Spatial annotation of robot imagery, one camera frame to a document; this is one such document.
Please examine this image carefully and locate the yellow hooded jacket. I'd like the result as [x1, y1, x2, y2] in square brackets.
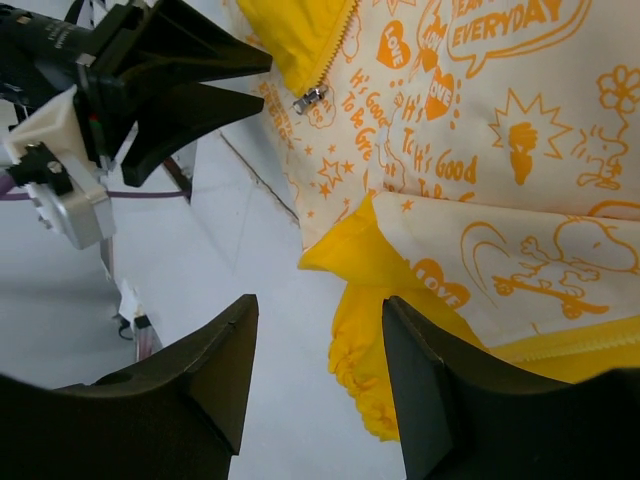
[231, 1, 639, 441]

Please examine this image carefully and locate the silver zipper slider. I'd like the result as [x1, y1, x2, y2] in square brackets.
[292, 83, 329, 115]

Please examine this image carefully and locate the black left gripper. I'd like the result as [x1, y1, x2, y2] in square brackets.
[76, 1, 272, 186]

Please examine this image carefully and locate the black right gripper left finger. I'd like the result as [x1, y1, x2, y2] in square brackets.
[1, 294, 259, 479]

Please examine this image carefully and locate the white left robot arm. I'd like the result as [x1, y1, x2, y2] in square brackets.
[1, 1, 272, 187]

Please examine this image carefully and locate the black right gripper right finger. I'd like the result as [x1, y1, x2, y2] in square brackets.
[382, 297, 639, 479]

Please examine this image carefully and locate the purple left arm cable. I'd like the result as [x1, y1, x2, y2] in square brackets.
[0, 169, 194, 204]

